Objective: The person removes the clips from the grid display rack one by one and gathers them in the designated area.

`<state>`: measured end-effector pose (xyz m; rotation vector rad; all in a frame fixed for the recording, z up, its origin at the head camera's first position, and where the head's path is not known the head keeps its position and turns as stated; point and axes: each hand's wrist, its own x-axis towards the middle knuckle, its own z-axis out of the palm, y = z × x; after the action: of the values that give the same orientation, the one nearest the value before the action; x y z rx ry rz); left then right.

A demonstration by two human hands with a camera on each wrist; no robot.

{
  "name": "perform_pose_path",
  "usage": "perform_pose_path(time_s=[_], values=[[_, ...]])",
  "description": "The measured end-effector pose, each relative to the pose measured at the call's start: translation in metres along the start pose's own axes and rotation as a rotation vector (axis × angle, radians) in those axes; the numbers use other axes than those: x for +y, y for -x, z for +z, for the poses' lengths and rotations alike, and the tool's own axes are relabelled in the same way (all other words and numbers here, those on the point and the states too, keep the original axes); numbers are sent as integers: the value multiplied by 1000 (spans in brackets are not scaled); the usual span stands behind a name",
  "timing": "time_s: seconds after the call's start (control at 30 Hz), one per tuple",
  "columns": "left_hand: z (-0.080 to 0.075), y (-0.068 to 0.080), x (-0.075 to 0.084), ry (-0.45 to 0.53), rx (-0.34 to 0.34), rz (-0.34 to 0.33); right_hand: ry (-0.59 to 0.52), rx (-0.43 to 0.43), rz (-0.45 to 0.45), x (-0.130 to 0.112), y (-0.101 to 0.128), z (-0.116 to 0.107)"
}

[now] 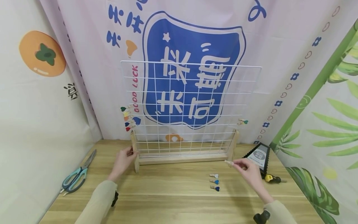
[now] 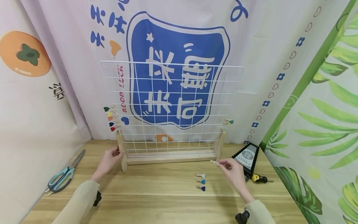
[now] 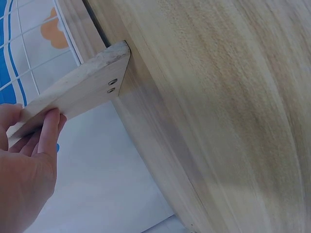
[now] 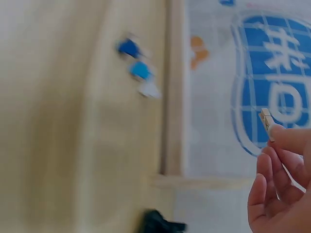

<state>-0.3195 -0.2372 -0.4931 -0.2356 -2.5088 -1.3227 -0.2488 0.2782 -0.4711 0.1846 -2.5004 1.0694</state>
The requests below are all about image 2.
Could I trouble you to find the yellow black screwdriver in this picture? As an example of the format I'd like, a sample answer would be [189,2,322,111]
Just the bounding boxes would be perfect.
[251,174,274,184]

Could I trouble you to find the person's left hand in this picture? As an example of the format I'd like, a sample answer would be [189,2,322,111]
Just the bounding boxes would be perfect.
[90,146,126,184]

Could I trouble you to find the wooden grid stand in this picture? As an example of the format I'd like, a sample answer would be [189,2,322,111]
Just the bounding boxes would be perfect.
[116,129,227,173]

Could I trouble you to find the black tool bit case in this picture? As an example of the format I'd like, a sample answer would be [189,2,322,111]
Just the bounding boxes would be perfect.
[232,142,260,180]

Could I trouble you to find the teal grey scissors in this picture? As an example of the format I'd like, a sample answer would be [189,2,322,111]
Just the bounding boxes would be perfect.
[45,149,86,196]

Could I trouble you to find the person's right forearm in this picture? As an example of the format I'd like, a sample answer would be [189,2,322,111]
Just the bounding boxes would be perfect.
[245,199,277,224]

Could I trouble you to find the black wrist band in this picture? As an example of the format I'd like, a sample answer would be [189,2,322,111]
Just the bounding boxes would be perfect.
[92,190,102,207]
[235,209,250,224]

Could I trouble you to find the person's right hand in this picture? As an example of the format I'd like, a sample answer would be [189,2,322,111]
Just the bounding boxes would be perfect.
[218,157,255,204]

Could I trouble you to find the white wire grid panel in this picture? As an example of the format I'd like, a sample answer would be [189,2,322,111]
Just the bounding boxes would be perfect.
[100,60,244,156]

